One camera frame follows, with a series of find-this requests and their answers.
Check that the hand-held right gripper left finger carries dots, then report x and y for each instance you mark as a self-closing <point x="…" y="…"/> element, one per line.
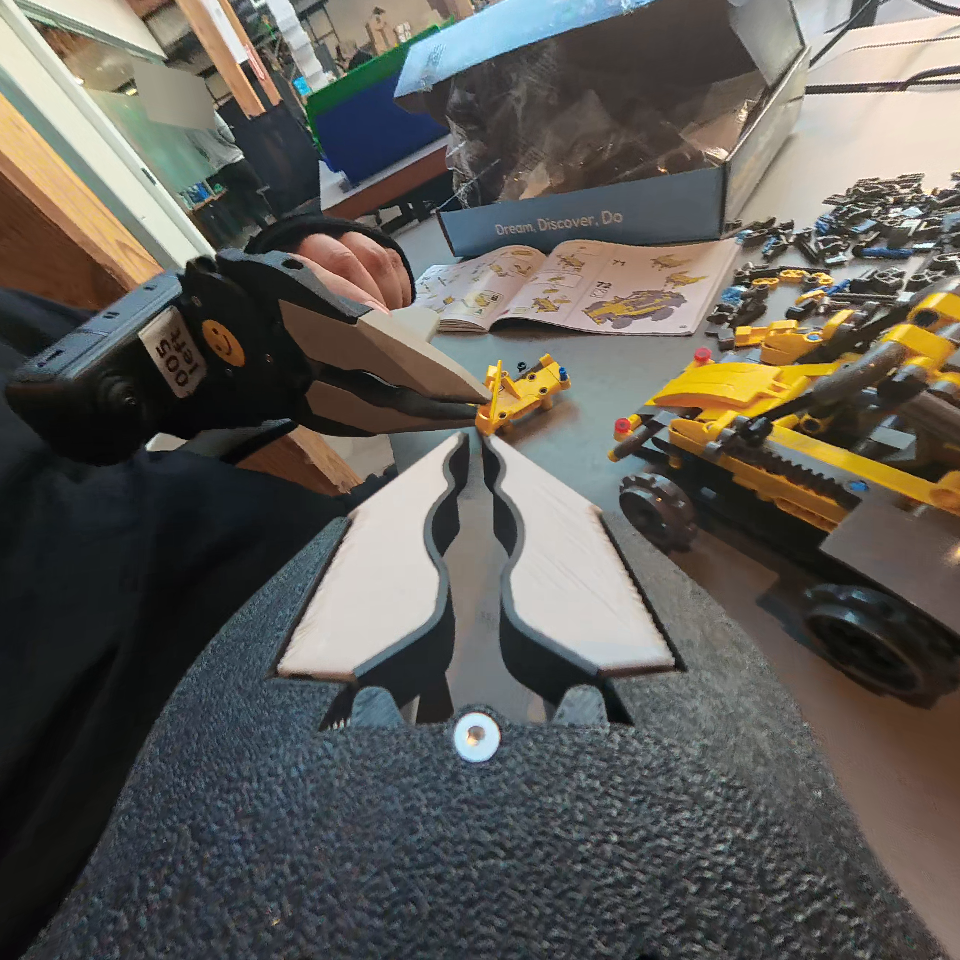
<point x="367" y="592"/>

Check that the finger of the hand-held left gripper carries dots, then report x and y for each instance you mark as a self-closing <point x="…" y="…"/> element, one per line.
<point x="375" y="349"/>
<point x="360" y="409"/>

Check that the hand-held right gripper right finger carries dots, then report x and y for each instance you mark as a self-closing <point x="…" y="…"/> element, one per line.
<point x="585" y="592"/>

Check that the small yellow brick assembly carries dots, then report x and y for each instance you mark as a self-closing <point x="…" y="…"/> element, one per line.
<point x="532" y="386"/>

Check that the yellow brick vehicle model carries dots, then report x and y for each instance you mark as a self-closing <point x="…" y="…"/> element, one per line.
<point x="787" y="450"/>

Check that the person's left forearm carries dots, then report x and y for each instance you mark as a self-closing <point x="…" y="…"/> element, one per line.
<point x="300" y="225"/>

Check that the background office desk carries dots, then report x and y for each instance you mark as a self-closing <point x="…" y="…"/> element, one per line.
<point x="390" y="180"/>

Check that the blue bin with green lid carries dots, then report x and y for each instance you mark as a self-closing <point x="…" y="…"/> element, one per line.
<point x="375" y="127"/>

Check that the glass partition panel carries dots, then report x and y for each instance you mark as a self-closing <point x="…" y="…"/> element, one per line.
<point x="150" y="142"/>

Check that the instruction booklet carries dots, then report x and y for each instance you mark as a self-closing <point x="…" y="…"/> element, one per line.
<point x="600" y="285"/>

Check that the blue cardboard box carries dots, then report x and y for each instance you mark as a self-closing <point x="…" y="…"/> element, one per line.
<point x="585" y="217"/>

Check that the crumpled plastic bag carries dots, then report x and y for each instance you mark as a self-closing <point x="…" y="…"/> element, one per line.
<point x="600" y="120"/>

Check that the pile of grey brick pieces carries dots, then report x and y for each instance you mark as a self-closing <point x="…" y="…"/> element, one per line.
<point x="862" y="240"/>

